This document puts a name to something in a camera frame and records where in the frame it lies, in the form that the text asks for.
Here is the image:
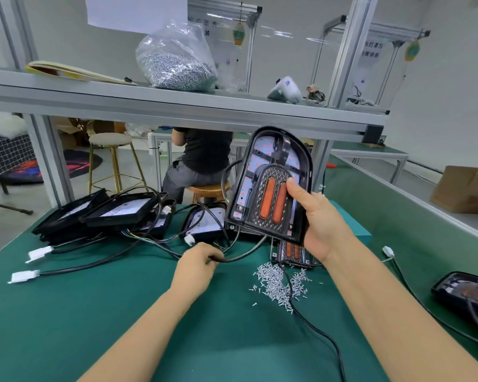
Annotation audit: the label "white paper sheet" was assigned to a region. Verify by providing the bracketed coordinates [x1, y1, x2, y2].
[84, 0, 189, 35]

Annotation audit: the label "small green workbench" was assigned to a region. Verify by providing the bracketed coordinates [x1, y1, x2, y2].
[147, 129, 250, 192]

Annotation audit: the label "round brown wooden stool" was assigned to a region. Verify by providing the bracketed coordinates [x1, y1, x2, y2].
[185, 183, 229, 205]

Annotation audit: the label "beige flat folder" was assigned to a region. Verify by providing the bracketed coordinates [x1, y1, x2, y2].
[24, 60, 138, 86]

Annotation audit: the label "colourful round rug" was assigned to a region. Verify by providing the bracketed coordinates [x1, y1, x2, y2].
[0, 149, 104, 186]

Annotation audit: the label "green workbench white legs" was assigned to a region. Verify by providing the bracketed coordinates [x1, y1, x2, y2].
[329, 140, 411, 186]

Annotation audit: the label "aluminium shelf frame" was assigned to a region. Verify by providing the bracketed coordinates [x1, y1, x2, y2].
[0, 0, 431, 207]

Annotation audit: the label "round beige stool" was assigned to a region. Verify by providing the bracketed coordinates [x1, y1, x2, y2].
[88, 132, 149, 195]

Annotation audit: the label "stack of unassembled lamp housings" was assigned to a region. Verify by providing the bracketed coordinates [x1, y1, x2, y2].
[8, 187, 231, 285]

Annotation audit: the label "person's left forearm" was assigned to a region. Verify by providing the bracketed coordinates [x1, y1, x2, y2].
[78, 286, 204, 382]

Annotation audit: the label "brown cardboard box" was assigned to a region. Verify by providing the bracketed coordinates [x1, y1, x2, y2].
[431, 164, 478, 215]

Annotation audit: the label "teal power supply box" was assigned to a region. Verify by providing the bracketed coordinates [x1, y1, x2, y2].
[330, 200, 374, 244]

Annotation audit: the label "person's right hand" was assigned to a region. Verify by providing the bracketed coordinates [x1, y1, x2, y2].
[284, 177, 356, 265]

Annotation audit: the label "black checked cloth table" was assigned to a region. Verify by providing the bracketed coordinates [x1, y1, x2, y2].
[0, 134, 38, 185]

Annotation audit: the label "black cover orange strips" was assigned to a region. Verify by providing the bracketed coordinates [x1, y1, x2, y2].
[255, 166, 293, 229]
[269, 238, 321, 271]

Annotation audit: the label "white plastic bags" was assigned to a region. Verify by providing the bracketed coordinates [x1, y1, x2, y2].
[0, 110, 30, 142]

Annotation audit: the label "heap of small silver screws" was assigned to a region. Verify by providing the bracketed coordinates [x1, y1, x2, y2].
[249, 260, 312, 315]

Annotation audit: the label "person's right forearm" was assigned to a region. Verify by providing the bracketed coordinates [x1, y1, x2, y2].
[327, 238, 478, 382]

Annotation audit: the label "clear bag of screws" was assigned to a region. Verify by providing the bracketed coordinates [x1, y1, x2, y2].
[134, 20, 219, 93]

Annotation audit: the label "white handheld device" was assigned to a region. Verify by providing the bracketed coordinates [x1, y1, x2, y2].
[268, 74, 304, 105]

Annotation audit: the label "person's left hand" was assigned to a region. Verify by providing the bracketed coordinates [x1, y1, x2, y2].
[169, 241, 226, 306]

